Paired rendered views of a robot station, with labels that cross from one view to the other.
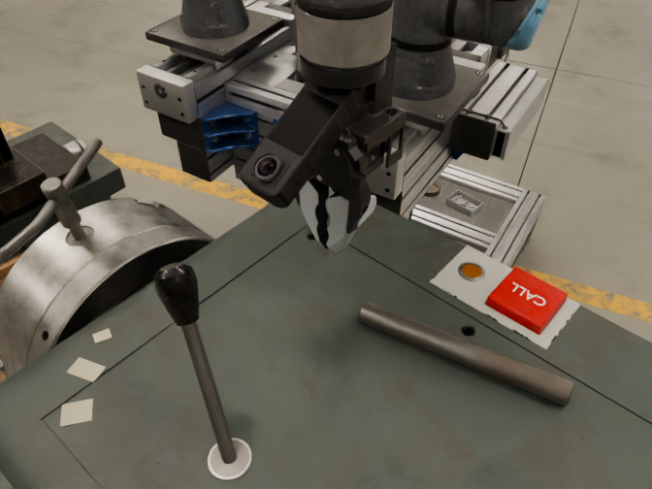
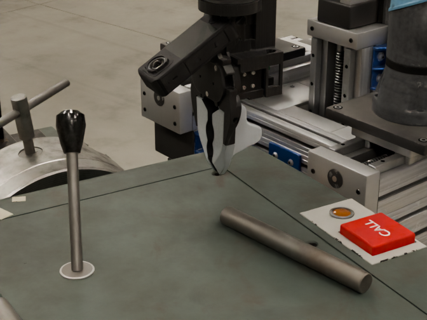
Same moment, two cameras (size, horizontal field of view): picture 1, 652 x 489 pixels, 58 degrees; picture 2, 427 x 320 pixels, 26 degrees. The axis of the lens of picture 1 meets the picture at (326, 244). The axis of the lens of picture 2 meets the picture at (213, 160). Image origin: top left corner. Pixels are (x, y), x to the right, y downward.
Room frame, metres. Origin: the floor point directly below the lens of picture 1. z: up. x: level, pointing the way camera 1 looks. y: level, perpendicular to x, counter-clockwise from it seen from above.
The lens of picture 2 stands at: (-0.51, -0.32, 1.76)
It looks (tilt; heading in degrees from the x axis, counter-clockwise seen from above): 25 degrees down; 19
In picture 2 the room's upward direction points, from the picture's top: straight up
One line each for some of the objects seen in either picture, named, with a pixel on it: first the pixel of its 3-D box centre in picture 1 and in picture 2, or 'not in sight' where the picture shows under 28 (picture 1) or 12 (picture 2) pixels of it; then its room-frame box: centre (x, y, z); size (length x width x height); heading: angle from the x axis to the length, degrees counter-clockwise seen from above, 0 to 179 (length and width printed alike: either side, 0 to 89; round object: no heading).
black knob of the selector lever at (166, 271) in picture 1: (179, 291); (72, 131); (0.30, 0.11, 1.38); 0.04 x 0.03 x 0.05; 48
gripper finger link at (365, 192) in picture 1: (345, 191); (225, 106); (0.43, -0.02, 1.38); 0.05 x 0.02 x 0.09; 49
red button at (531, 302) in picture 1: (526, 301); (377, 235); (0.40, -0.21, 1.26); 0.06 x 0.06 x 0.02; 48
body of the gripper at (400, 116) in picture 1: (346, 114); (235, 47); (0.46, -0.02, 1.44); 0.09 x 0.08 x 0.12; 139
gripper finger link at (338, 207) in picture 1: (355, 215); (239, 138); (0.45, -0.03, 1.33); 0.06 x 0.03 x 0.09; 139
